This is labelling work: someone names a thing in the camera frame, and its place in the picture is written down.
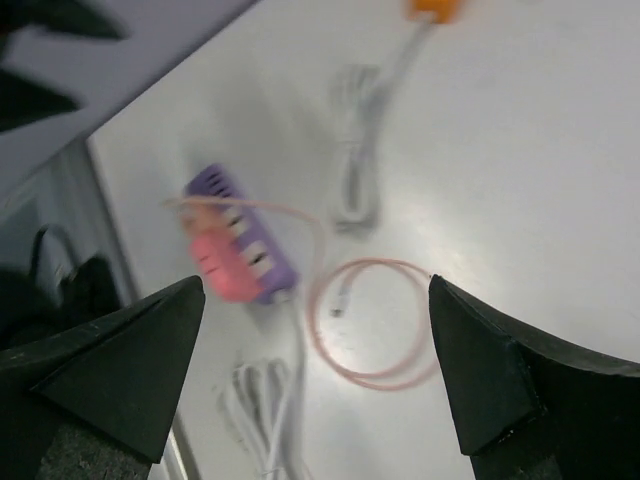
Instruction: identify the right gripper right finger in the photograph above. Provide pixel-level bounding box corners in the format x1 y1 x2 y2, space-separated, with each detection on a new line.
429 276 639 479

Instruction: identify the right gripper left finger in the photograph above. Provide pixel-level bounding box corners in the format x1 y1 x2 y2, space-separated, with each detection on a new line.
1 276 205 479

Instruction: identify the pink plug adapter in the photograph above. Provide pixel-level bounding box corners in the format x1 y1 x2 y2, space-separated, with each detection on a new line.
190 231 262 303

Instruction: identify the purple power strip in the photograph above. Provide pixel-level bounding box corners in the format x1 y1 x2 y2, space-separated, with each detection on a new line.
182 162 301 307

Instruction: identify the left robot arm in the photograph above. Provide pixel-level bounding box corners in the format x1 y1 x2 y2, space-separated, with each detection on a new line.
1 1 128 133

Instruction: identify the orange power strip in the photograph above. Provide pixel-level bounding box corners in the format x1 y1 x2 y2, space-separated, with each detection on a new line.
406 0 465 24

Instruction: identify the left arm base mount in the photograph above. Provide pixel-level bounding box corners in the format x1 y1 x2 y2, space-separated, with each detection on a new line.
1 224 123 350

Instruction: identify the purple strip white cord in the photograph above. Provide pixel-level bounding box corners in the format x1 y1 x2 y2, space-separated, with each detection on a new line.
216 294 311 480

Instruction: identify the thin pink wire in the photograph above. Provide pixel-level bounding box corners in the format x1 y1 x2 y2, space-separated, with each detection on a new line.
158 195 441 392

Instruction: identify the orange strip white cord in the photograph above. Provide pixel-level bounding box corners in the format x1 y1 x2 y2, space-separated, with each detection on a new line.
327 14 434 234

